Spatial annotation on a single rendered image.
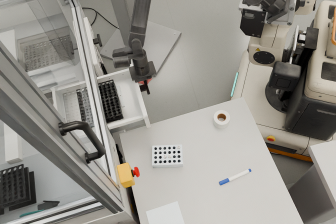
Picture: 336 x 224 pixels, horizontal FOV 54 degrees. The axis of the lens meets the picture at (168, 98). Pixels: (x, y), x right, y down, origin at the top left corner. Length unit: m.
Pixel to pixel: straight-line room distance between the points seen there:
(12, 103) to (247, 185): 1.06
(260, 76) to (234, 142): 0.83
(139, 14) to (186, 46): 1.48
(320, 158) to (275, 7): 0.63
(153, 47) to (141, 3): 1.45
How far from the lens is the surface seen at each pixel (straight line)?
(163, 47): 2.60
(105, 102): 1.39
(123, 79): 1.50
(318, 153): 1.49
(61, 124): 0.63
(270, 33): 1.58
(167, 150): 1.37
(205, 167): 1.38
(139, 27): 1.19
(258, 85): 2.14
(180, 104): 2.35
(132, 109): 1.42
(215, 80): 2.46
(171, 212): 1.32
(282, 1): 1.25
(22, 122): 0.54
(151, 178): 1.38
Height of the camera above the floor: 2.08
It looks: 61 degrees down
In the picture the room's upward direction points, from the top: 9 degrees counter-clockwise
